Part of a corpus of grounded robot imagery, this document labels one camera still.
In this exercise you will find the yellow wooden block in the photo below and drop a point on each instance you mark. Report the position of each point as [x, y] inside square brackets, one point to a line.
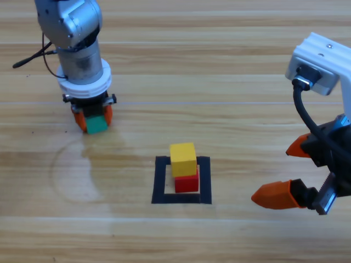
[182, 159]

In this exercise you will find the green wooden block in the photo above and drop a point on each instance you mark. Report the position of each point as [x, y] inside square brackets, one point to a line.
[96, 124]

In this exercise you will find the black tape square outline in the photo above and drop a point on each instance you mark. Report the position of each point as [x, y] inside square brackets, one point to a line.
[159, 186]

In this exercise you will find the red wooden block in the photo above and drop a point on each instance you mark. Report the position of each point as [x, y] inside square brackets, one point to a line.
[186, 183]

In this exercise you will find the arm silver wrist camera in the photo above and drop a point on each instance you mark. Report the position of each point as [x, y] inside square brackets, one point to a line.
[326, 82]

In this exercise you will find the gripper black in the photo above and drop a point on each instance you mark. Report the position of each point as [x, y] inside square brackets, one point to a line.
[93, 108]
[323, 156]

